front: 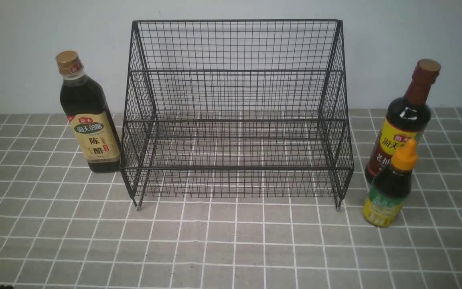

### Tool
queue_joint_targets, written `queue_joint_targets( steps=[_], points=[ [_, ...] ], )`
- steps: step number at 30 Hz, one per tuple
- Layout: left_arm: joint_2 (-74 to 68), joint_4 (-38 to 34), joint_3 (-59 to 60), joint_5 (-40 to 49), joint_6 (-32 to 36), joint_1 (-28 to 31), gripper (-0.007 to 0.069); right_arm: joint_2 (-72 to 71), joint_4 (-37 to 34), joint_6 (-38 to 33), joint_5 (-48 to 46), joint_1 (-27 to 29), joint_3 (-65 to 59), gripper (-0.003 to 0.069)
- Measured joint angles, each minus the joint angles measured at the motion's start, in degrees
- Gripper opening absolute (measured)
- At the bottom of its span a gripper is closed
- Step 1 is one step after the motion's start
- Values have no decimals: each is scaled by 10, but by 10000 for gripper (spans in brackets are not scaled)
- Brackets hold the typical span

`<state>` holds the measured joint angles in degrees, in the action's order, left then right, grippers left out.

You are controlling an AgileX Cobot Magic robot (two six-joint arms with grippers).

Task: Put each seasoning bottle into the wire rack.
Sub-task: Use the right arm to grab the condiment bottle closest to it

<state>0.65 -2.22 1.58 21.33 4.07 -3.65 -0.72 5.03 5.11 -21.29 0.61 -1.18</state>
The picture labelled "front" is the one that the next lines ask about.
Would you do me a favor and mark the grey checked tablecloth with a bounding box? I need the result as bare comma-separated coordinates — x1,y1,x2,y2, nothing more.
0,108,462,289

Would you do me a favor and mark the soy sauce bottle red cap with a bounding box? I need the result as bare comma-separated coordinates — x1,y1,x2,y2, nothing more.
364,59,441,183

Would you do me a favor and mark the black wire mesh rack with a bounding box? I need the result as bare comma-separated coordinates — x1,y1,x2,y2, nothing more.
121,19,354,209

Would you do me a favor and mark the small bottle with orange cap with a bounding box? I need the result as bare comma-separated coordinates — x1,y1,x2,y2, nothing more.
363,139,417,228

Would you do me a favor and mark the vinegar bottle with gold cap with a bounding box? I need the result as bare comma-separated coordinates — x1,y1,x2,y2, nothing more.
55,51,121,173

